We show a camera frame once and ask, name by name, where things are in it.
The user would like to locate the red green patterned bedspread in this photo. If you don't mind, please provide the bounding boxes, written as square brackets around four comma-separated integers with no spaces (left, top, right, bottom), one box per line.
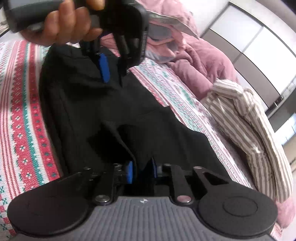
[1,40,254,240]

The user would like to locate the beige striped shirt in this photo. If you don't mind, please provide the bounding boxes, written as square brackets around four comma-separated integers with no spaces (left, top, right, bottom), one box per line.
[203,79,293,203]

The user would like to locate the pink fleece blanket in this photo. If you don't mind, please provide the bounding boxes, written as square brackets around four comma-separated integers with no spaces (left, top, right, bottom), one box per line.
[101,0,200,64]

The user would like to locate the grey white wardrobe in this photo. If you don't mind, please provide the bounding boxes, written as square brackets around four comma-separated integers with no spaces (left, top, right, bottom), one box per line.
[201,1,295,110]

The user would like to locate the person's left hand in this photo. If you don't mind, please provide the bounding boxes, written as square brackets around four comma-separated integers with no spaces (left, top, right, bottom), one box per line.
[20,1,103,47]

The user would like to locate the black pants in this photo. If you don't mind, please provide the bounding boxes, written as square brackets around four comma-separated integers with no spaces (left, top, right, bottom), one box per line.
[39,45,228,179]

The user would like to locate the mauve pink quilt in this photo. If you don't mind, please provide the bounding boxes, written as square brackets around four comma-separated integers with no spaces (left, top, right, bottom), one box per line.
[167,33,239,100]

